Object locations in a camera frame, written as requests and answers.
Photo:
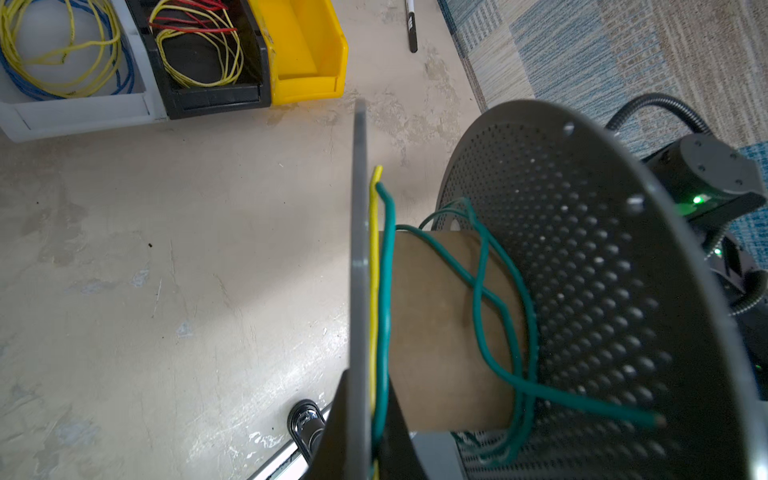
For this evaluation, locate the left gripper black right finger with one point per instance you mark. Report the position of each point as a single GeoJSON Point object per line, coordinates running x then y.
{"type": "Point", "coordinates": [396, 455]}

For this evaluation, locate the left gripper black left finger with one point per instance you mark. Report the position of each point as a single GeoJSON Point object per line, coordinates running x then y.
{"type": "Point", "coordinates": [329, 462]}

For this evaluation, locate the grey perforated cable spool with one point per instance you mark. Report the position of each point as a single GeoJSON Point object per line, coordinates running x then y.
{"type": "Point", "coordinates": [635, 368]}

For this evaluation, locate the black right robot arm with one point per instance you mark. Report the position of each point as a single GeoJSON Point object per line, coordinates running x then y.
{"type": "Point", "coordinates": [713, 185]}

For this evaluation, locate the black plastic bin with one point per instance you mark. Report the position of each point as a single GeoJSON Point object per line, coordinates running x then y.
{"type": "Point", "coordinates": [207, 56]}

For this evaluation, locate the yellow plastic bin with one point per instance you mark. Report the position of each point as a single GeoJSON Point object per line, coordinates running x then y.
{"type": "Point", "coordinates": [306, 47]}

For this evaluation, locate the black white marker pen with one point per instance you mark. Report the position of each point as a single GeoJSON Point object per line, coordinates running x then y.
{"type": "Point", "coordinates": [411, 26]}

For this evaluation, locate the white plastic bin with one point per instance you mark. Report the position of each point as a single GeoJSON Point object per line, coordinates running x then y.
{"type": "Point", "coordinates": [71, 67]}

